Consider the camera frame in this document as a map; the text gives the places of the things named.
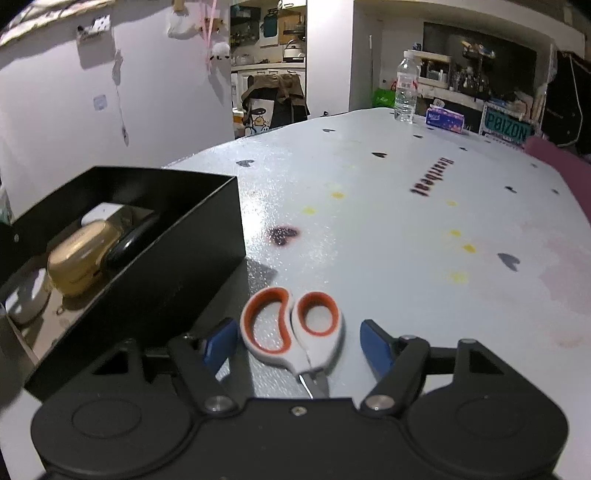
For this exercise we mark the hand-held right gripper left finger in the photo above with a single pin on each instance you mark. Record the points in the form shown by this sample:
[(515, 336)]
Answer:
[(221, 344)]

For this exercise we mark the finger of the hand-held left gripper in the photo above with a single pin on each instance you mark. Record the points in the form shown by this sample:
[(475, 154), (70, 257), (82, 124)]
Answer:
[(10, 244)]

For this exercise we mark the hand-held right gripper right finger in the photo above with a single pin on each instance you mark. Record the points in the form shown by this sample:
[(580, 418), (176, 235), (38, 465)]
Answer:
[(376, 346)]

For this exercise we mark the orange and white scissors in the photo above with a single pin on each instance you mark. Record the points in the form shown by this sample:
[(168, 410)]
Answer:
[(277, 353)]

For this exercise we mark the white tape measure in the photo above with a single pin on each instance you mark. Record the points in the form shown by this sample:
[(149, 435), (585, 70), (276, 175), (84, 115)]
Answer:
[(27, 300)]

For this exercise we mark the beige earbud case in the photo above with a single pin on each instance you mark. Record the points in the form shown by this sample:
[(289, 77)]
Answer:
[(81, 258)]

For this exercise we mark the black box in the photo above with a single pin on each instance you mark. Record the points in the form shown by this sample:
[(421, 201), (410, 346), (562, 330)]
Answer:
[(175, 277)]

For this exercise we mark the small white charger plug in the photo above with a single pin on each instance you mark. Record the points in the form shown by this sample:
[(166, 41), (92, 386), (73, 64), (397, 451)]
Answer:
[(98, 213)]

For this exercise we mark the black oval case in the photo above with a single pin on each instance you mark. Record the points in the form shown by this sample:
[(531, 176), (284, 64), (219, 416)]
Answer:
[(131, 244)]

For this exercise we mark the purple tissue pack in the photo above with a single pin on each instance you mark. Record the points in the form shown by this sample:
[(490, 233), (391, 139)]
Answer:
[(444, 120)]

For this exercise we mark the brown cartoon apron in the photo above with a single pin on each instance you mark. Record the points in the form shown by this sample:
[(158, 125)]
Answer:
[(277, 106)]

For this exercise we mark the green bag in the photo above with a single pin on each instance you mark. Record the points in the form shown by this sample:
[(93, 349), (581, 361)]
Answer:
[(384, 98)]

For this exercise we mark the teal sign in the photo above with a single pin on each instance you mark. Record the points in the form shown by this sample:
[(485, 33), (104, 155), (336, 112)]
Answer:
[(504, 127)]

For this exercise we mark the clear water bottle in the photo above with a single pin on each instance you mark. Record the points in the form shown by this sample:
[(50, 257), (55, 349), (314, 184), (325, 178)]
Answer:
[(406, 92)]

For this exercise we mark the pink chair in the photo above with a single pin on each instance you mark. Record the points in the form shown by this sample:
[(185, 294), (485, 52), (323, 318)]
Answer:
[(568, 166)]

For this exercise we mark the white shelf rack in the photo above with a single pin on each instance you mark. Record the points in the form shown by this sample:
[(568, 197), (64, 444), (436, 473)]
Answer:
[(429, 71)]

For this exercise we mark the white plush toy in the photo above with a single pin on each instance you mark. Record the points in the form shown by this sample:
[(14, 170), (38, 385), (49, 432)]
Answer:
[(219, 50)]

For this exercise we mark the black tiered stand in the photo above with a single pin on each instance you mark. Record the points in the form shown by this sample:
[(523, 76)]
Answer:
[(478, 69)]

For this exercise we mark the rice cooker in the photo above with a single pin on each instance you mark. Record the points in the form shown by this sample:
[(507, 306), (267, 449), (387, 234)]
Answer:
[(294, 51)]

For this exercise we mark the black vest with white trim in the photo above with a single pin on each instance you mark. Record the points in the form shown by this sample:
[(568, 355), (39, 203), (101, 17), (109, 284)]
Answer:
[(568, 101)]

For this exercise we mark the small wall sticker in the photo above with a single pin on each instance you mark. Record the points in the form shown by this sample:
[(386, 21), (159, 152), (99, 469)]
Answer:
[(100, 102)]

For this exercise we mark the white wall hook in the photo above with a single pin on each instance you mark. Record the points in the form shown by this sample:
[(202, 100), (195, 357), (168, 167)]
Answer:
[(94, 27)]

